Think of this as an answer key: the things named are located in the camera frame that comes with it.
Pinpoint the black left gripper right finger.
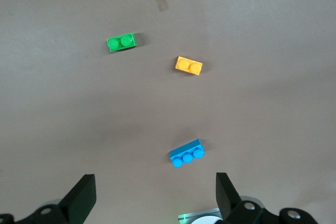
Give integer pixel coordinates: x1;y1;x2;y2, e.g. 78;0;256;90
214;172;319;224

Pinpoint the blue three-stud block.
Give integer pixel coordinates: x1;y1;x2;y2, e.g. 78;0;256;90
169;138;206;168

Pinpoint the brown tape patch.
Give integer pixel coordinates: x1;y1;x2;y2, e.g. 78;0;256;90
156;0;169;13

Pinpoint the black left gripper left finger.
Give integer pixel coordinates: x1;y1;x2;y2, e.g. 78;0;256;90
0;174;97;224

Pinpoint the yellow two-stud block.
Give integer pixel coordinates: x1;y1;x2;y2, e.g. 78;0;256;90
174;56;204;76

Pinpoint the green two-stud block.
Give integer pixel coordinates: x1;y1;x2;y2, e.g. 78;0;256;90
106;33;139;52

